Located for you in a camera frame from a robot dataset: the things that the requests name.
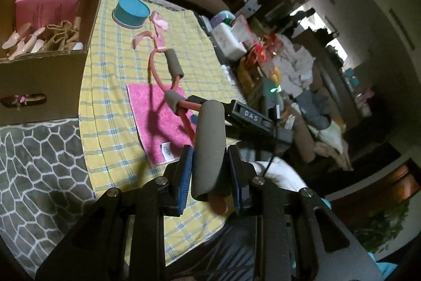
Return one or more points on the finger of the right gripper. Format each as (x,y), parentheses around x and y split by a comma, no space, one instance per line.
(235,112)
(196,101)

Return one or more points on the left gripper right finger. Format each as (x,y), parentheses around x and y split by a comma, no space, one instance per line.
(297,236)

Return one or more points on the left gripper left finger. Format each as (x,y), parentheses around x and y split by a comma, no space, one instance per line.
(121,236)

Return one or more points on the pink resistance band grey handles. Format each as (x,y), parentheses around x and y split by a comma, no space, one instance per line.
(205,125)

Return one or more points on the pink towel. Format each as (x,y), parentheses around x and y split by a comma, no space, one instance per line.
(161,132)

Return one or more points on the pink product box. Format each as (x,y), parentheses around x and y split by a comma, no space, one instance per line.
(40,13)

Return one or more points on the pink handheld fan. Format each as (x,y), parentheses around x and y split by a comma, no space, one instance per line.
(21,41)

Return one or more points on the wicker basket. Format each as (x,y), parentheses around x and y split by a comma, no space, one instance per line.
(249,77)

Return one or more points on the yellow plaid cloth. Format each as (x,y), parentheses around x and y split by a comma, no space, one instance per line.
(128,133)

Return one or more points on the pink ribbon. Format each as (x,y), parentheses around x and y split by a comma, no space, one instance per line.
(160,26)

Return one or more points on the purple green cup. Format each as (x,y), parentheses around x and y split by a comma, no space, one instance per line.
(222,17)

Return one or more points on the teal round tin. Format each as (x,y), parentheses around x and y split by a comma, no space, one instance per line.
(130,13)

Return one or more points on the cardboard box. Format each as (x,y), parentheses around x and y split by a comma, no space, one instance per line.
(46,86)

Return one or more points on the burlap bag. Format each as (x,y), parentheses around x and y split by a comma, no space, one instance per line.
(60,37)

